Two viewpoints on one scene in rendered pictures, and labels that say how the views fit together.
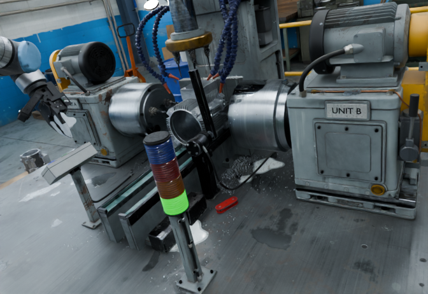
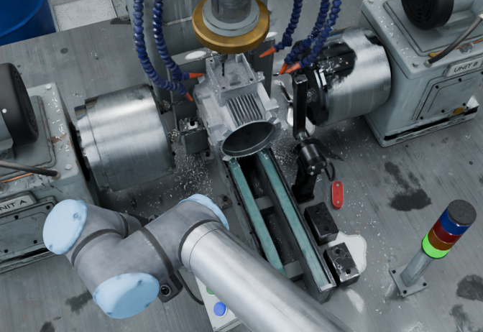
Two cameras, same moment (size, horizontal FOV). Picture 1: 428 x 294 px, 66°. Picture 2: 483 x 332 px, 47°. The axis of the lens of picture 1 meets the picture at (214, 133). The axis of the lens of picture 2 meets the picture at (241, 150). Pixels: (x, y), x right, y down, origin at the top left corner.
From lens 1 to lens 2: 136 cm
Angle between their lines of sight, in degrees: 54
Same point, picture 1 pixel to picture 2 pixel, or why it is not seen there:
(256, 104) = (362, 83)
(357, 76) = (458, 24)
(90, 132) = not seen: hidden behind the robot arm
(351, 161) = (451, 100)
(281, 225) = (403, 183)
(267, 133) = (373, 106)
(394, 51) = not seen: outside the picture
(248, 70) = not seen: hidden behind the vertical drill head
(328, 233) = (440, 167)
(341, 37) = not seen: outside the picture
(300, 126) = (414, 90)
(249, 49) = not seen: outside the picture
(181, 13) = not seen: outside the picture
